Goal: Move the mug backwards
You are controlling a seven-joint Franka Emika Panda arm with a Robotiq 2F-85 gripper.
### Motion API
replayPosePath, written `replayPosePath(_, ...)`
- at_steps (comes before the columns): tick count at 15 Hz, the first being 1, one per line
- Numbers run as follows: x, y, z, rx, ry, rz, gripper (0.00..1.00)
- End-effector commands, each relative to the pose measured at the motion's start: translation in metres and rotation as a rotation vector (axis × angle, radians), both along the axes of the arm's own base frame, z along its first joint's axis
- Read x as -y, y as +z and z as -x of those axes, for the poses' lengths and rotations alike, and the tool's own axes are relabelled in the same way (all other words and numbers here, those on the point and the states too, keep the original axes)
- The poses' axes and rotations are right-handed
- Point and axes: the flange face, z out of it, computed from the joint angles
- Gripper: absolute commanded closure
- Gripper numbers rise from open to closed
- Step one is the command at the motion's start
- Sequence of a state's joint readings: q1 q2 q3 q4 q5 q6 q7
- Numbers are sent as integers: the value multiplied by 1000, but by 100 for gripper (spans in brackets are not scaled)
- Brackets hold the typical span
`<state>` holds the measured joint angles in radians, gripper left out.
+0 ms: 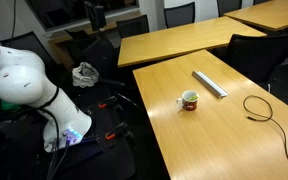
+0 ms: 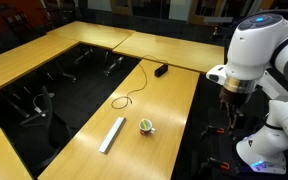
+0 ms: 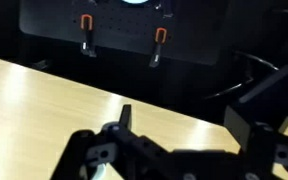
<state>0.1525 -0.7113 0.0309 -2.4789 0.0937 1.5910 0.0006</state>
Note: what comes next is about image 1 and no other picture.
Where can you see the red and white mug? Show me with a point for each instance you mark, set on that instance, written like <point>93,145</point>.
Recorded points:
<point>189,104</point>

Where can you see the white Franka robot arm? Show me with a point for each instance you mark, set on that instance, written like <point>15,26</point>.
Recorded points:
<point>24,80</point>

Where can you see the green item inside mug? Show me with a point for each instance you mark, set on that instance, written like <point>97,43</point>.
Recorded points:
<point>193,97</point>

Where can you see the black clamp with orange tip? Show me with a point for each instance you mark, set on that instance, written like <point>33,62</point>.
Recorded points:
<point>105,103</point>
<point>114,131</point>

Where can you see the black office chair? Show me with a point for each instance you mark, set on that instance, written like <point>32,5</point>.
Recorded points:
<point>99,55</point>
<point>180,14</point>
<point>260,55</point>
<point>133,26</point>
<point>29,45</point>
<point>229,6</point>

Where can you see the crumpled grey cloth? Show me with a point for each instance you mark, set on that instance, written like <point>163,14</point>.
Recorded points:
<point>85,75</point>

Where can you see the wooden side table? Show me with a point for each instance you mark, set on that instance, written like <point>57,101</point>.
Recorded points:
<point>270,13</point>
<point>184,41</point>

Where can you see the silver metal bar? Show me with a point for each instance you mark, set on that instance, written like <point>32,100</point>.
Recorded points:
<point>209,84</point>

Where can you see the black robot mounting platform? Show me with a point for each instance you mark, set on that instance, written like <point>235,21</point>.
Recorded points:
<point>104,160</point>

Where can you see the dark framed window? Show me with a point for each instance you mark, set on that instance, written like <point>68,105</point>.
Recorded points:
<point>80,10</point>

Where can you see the green object behind robot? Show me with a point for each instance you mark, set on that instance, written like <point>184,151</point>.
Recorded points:
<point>4,105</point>

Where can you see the black camera on stand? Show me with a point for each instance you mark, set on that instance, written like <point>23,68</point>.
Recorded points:
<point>95,16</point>

